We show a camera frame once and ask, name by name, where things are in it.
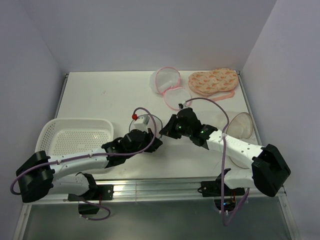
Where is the peach patterned laundry bag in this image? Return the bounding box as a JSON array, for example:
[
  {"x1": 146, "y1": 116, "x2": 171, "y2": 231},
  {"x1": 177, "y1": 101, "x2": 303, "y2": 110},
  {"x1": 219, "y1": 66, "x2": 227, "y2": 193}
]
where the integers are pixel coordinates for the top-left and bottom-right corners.
[{"x1": 188, "y1": 68, "x2": 239, "y2": 102}]

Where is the grey trimmed mesh laundry bag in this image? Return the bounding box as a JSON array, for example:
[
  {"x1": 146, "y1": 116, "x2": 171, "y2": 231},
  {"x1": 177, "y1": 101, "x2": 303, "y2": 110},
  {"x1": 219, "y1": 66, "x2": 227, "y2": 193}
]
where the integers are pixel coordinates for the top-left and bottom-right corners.
[{"x1": 128, "y1": 113, "x2": 165, "y2": 141}]

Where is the clear mesh laundry bag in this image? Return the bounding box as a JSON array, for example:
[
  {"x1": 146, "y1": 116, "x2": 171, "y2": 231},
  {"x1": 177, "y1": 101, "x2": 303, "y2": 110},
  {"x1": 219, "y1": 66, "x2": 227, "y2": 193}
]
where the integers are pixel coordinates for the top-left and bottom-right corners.
[{"x1": 215, "y1": 111, "x2": 257, "y2": 169}]

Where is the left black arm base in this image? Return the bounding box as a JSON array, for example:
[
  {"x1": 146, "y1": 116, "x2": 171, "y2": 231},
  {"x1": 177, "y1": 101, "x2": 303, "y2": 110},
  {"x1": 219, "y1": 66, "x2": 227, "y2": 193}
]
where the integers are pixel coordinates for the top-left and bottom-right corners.
[{"x1": 67, "y1": 184, "x2": 114, "y2": 221}]

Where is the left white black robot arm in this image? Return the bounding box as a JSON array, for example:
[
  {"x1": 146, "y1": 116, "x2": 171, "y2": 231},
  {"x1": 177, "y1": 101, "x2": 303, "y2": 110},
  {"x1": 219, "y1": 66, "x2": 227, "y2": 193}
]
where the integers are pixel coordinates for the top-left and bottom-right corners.
[{"x1": 14, "y1": 128, "x2": 163, "y2": 203}]

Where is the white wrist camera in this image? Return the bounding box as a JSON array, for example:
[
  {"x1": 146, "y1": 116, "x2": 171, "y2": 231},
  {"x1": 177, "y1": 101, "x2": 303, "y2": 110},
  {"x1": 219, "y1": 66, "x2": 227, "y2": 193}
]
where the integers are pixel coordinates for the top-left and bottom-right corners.
[
  {"x1": 128, "y1": 114, "x2": 151, "y2": 132},
  {"x1": 178, "y1": 102, "x2": 188, "y2": 110}
]

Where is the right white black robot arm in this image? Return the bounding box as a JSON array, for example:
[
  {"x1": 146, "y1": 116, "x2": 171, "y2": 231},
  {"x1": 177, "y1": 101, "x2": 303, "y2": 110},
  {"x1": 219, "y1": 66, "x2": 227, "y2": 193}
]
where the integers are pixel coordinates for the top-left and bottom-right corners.
[{"x1": 159, "y1": 107, "x2": 291, "y2": 197}]

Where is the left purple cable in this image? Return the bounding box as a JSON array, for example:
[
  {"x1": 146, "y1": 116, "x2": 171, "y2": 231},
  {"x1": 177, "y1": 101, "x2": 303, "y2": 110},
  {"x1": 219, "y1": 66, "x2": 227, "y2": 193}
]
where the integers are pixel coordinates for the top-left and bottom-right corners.
[{"x1": 9, "y1": 107, "x2": 158, "y2": 222}]

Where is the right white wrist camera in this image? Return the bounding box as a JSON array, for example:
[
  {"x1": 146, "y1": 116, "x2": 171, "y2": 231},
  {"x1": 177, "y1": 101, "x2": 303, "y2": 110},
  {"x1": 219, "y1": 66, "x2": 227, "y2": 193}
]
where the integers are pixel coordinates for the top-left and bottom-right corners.
[{"x1": 178, "y1": 102, "x2": 188, "y2": 110}]

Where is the pink trimmed mesh laundry bag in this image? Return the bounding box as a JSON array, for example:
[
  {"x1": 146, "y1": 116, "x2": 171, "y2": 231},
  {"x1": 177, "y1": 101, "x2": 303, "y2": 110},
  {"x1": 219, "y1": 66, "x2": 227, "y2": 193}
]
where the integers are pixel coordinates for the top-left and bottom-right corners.
[{"x1": 149, "y1": 66, "x2": 191, "y2": 111}]

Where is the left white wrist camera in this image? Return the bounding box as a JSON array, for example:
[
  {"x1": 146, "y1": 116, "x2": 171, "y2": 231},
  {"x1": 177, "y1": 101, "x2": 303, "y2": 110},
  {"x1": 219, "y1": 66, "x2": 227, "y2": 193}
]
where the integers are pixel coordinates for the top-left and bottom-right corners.
[{"x1": 128, "y1": 114, "x2": 151, "y2": 132}]

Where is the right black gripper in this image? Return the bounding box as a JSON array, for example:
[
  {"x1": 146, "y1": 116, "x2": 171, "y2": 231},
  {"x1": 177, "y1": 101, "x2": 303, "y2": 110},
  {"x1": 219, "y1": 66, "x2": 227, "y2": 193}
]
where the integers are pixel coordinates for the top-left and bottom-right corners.
[{"x1": 159, "y1": 114, "x2": 192, "y2": 139}]

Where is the white plastic basket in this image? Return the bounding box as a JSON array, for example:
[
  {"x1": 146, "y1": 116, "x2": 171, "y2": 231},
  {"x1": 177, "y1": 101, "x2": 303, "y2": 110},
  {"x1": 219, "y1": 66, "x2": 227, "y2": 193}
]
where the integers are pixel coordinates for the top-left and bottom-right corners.
[{"x1": 35, "y1": 118, "x2": 114, "y2": 157}]

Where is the aluminium mounting rail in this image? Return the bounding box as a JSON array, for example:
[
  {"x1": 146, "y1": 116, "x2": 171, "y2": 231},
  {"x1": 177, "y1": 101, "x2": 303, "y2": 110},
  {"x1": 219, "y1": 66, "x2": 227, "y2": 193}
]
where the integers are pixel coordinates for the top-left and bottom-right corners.
[{"x1": 23, "y1": 177, "x2": 287, "y2": 205}]

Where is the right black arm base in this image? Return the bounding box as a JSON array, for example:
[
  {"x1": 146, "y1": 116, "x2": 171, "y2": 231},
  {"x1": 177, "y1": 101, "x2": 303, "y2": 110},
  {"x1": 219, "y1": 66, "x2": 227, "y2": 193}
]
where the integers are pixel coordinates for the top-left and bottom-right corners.
[{"x1": 197, "y1": 175, "x2": 245, "y2": 212}]

